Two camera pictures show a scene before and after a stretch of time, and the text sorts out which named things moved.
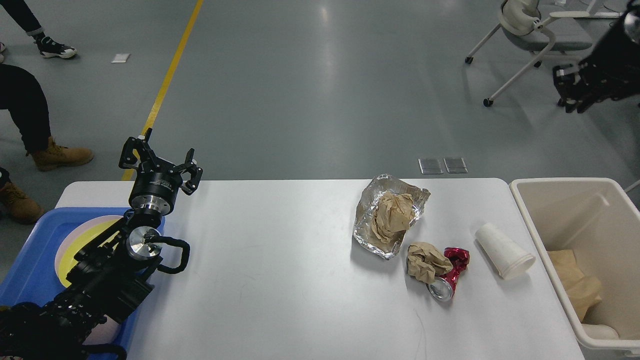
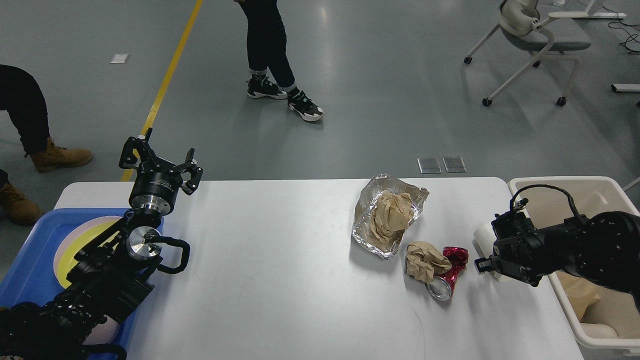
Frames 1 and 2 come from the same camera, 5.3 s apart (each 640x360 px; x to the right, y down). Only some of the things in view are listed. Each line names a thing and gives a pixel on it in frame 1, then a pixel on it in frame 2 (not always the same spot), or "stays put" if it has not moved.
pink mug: (108, 332) stays put
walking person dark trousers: (22, 14) → (272, 76)
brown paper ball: (425, 262) stays put
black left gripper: (157, 182) stays put
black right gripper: (612, 71) → (483, 264)
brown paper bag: (583, 290) stays put
